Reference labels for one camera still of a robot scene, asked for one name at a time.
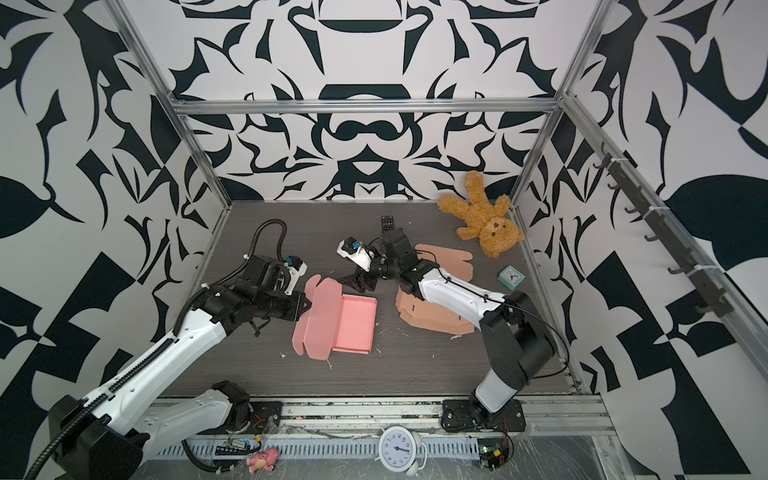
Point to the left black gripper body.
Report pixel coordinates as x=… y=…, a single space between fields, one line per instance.
x=276 y=303

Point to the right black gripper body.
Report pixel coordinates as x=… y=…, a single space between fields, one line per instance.
x=385 y=269

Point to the pink paper box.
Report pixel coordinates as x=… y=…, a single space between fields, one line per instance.
x=335 y=322

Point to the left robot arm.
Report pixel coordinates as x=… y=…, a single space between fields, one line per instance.
x=109 y=433

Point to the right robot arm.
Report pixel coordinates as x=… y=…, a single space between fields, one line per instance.
x=518 y=343

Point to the peach flat paper box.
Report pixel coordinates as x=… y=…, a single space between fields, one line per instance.
x=444 y=306

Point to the black tv remote control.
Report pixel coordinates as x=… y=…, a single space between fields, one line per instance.
x=387 y=223

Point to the brown teddy bear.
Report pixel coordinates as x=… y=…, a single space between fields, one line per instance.
x=483 y=220

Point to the small green alarm clock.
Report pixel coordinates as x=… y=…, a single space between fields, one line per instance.
x=511 y=278

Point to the green circuit board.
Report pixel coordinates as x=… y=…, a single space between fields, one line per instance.
x=238 y=447

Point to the small pink toy figure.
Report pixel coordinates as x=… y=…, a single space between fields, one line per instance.
x=264 y=460

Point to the white round table clock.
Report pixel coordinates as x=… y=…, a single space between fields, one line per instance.
x=401 y=450

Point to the black electronics module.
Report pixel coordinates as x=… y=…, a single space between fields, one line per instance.
x=495 y=452

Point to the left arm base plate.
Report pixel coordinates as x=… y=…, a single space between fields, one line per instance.
x=256 y=417

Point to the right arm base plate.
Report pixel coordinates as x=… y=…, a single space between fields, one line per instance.
x=469 y=415

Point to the black wall hook rack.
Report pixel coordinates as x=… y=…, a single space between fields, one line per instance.
x=689 y=260

